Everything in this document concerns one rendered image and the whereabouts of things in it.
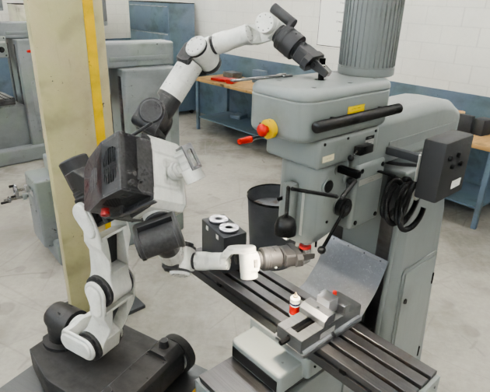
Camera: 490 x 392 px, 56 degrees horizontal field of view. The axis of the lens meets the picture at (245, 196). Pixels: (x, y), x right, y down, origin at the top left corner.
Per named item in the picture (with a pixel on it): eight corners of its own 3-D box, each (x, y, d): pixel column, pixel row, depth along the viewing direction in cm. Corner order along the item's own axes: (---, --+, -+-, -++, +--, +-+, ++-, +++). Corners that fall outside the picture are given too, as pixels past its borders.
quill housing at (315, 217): (311, 253, 161) (320, 168, 148) (270, 232, 175) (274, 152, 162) (344, 237, 173) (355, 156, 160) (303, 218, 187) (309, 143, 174)
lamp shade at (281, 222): (271, 235, 150) (271, 218, 147) (278, 225, 156) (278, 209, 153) (292, 239, 147) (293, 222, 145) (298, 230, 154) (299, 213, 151)
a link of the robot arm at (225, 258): (253, 247, 165) (218, 248, 169) (254, 272, 166) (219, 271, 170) (257, 244, 171) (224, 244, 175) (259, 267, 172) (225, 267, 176)
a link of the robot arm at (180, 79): (204, 51, 173) (172, 101, 171) (185, 29, 162) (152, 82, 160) (225, 59, 167) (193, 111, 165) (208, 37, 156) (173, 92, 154)
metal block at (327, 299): (327, 315, 172) (329, 302, 169) (316, 307, 176) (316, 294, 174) (337, 309, 175) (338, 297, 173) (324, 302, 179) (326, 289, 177)
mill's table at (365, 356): (404, 428, 146) (407, 410, 142) (180, 265, 229) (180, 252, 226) (439, 391, 160) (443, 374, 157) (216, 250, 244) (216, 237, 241)
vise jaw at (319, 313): (323, 327, 166) (324, 319, 165) (299, 311, 175) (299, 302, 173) (334, 321, 170) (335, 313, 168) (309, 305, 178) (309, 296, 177)
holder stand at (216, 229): (222, 274, 209) (223, 236, 201) (201, 252, 226) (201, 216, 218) (245, 267, 215) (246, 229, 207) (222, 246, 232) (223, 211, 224)
